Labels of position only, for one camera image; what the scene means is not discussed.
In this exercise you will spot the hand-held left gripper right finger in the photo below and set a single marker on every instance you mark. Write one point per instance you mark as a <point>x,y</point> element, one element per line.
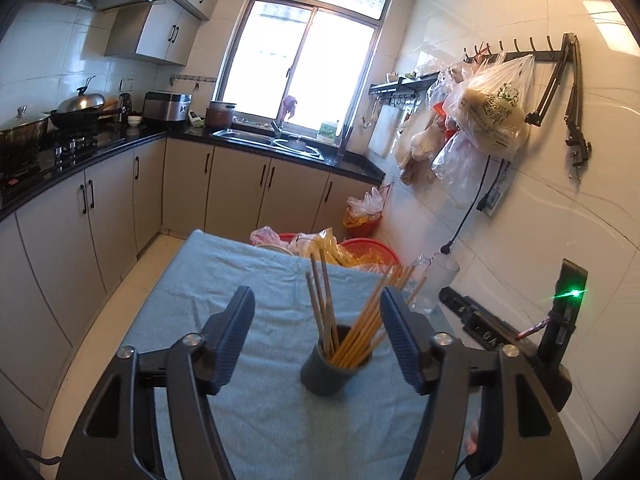
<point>400,345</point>

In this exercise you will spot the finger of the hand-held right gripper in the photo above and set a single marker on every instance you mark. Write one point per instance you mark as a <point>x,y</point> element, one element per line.
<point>457,300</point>

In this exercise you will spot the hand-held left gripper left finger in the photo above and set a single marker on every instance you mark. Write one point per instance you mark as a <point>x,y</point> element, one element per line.
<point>235,340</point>

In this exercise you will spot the bundle of wooden chopsticks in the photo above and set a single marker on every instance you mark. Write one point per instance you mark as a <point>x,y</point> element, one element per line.
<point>350,340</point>

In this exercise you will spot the black perforated utensil holder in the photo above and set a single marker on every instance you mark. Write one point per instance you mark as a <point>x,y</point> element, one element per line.
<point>325,375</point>

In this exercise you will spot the clear glass pitcher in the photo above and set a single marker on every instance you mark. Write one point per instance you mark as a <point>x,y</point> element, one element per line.
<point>440,285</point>

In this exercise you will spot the grey-blue table cloth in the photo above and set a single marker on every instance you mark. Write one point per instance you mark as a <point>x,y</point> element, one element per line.
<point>270,410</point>

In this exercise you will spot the red plastic basket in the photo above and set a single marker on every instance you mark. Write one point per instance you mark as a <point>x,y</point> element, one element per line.
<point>372,250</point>

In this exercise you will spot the pink white plastic bag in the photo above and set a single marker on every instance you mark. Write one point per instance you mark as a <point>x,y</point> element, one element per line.
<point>267,237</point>

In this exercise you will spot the yellow plastic bag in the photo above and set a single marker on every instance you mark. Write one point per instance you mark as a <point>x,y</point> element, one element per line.
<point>325,250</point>

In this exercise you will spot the crumpled clear plastic bag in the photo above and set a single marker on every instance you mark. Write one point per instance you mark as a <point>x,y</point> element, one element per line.
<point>457,172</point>

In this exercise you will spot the plastic bag with poultry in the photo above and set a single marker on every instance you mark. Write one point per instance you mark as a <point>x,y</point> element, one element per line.
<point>422,145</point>

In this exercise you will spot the beige kitchen base cabinets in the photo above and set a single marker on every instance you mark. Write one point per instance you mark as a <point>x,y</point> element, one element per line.
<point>110,210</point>

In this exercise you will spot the white cutting board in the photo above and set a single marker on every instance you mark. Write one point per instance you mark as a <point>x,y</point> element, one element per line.
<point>382,130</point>

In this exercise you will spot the large clear plastic bag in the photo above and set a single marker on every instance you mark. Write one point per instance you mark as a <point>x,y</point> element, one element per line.
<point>495,110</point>

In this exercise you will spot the steel kitchen sink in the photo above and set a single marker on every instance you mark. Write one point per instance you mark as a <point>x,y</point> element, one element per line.
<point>260,140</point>

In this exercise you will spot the green white box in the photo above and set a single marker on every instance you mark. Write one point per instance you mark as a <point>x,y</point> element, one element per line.
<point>326,131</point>

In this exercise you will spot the steel sink faucet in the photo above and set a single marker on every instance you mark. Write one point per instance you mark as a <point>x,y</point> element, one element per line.
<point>277,127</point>

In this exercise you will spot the brown clay pot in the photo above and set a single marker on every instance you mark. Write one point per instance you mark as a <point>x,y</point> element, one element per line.
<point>220,115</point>

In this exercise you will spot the black kitchen countertop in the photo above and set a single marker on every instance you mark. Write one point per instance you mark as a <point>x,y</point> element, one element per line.
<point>125,142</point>

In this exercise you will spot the purple cloth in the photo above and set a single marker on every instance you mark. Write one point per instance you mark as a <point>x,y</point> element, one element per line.
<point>290,106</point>

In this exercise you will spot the small white bowl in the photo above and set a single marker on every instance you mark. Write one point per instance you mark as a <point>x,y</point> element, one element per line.
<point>134,120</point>

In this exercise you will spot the black silver rice cooker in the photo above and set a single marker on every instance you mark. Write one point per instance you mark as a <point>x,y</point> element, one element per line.
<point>165,107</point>

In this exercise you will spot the black gas stove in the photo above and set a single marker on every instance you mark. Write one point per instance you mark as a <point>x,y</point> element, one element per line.
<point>70,147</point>

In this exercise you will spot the dark electric kettle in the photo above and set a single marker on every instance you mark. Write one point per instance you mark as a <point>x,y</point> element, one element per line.
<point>125,107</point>

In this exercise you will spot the steel wok lid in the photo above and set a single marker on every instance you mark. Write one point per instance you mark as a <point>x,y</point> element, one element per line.
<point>80,102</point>

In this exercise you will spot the kitchen window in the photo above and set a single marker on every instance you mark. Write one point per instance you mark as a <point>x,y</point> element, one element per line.
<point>300,60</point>

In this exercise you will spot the steel pot with lid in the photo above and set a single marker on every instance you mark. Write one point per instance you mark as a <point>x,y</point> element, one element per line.
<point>22,130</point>

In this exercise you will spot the beige upper cabinets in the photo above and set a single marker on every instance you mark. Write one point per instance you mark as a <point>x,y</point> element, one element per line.
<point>160,30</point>

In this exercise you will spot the black wall shelf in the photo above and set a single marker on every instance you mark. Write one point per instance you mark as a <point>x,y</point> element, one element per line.
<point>400,87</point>

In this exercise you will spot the black coat hook rail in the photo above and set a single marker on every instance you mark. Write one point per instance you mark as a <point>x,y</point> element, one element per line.
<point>530,55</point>

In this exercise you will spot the wall hook rail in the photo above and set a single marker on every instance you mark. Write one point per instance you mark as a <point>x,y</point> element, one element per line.
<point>192,79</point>

